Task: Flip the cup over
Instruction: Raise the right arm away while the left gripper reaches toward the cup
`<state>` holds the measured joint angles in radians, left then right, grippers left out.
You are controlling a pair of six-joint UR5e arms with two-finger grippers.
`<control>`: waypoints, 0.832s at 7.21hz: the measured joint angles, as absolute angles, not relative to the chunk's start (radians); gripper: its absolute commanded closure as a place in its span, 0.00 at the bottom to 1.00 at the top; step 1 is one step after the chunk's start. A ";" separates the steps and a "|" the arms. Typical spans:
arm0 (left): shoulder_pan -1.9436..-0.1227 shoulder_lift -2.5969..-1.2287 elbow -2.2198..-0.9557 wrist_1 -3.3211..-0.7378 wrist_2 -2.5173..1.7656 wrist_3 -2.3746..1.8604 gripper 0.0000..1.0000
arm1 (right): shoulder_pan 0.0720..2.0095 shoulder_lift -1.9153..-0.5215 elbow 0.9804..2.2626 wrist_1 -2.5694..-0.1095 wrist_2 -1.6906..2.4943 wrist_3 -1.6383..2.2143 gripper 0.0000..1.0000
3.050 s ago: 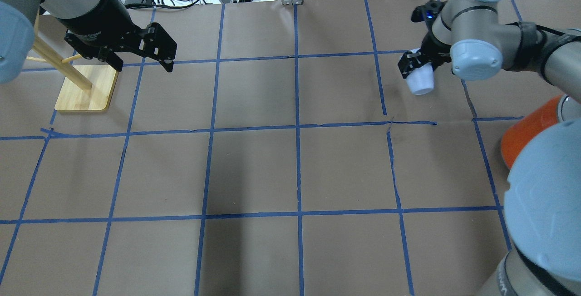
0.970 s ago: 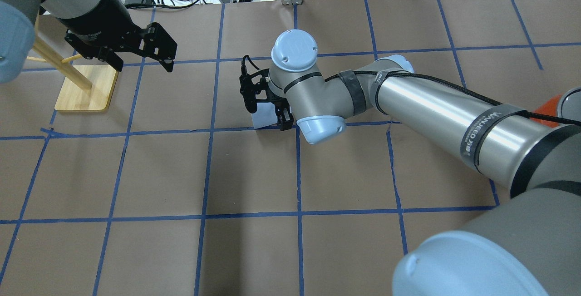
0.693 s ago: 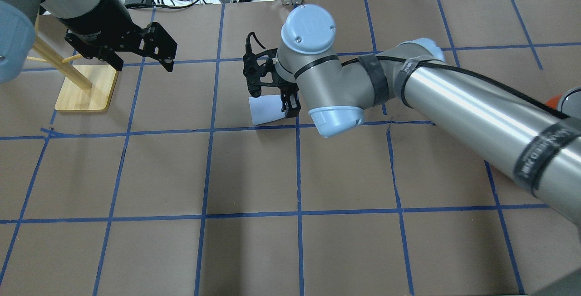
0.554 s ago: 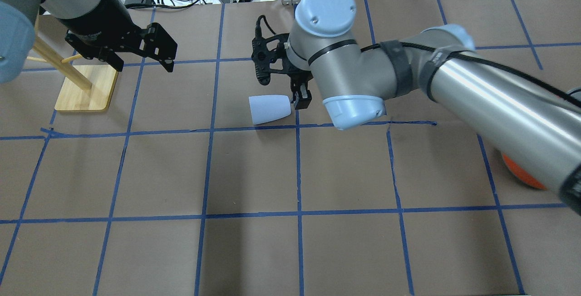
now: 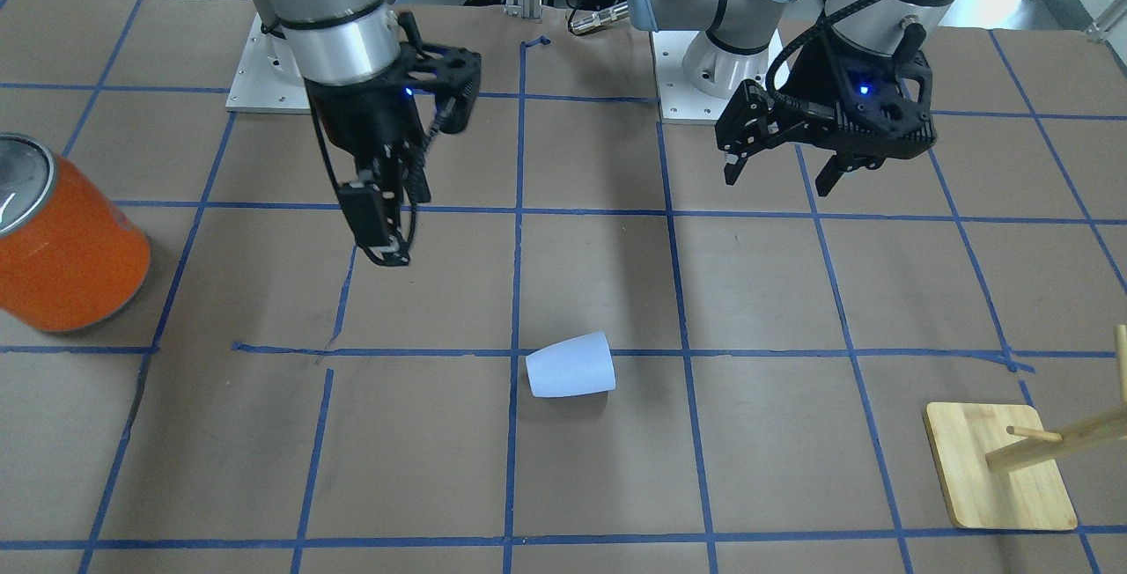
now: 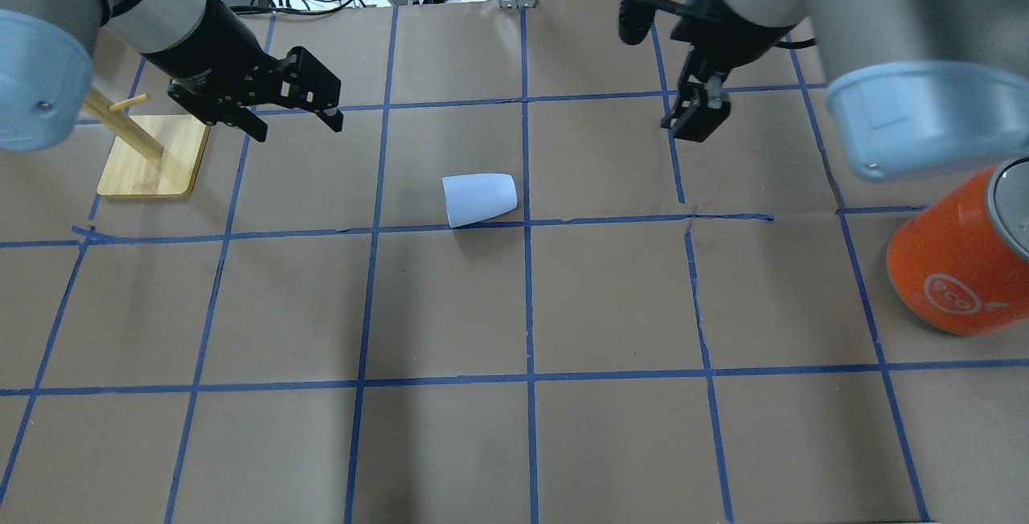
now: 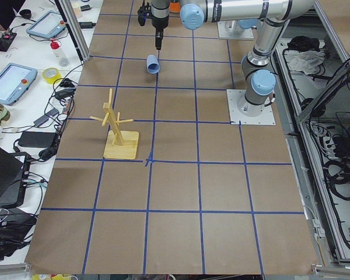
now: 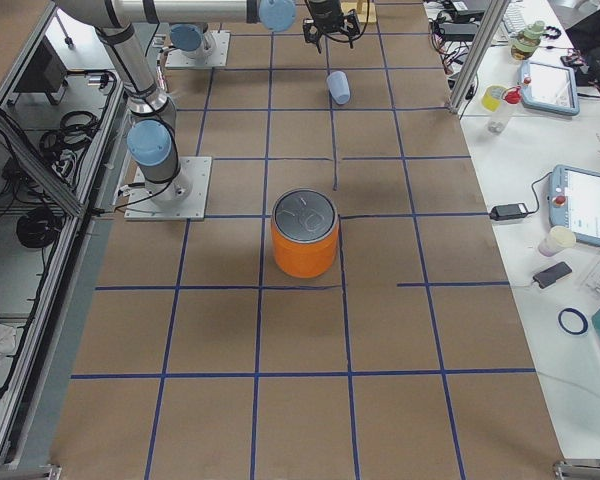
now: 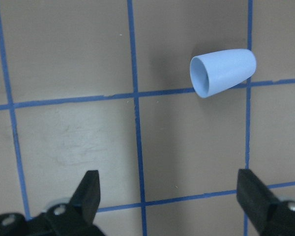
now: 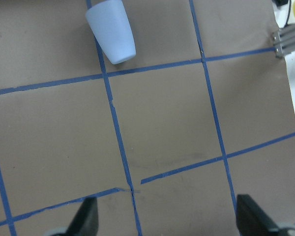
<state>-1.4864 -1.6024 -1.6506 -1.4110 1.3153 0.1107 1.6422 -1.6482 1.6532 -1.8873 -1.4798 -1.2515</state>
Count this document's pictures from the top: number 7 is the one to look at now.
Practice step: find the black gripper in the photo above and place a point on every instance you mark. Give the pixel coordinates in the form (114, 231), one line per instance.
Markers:
(159, 23)

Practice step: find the light blue plastic cup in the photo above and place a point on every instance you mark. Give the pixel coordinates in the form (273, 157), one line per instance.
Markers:
(152, 64)

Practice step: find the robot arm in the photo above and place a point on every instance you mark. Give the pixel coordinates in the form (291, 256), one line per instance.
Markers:
(276, 15)
(260, 81)

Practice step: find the red capped squeeze bottle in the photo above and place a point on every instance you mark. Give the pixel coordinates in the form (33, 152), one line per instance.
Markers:
(59, 54)

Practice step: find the blue teach pendant far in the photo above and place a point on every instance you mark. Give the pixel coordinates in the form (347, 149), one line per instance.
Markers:
(50, 25)

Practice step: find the blue teach pendant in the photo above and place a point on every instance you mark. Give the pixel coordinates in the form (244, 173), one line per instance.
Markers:
(15, 79)
(50, 25)

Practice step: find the yellow tape roll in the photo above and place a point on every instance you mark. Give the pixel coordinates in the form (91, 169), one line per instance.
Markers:
(51, 75)

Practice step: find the wooden mug tree stand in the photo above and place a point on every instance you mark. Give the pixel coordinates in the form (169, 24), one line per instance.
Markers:
(120, 144)

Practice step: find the white cloth rag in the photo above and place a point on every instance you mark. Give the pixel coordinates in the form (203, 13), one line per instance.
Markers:
(307, 62)

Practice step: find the blue teach pendant near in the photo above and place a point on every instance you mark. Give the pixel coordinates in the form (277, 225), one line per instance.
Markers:
(15, 79)

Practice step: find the black power adapter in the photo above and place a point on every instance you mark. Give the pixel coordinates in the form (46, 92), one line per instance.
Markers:
(35, 139)

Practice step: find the black laptop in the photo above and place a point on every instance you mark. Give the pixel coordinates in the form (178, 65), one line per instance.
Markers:
(14, 170)

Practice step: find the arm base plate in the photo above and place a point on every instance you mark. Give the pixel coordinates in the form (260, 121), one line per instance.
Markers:
(243, 113)
(236, 29)

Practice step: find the aluminium frame post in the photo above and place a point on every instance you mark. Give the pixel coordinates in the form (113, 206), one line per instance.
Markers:
(68, 15)

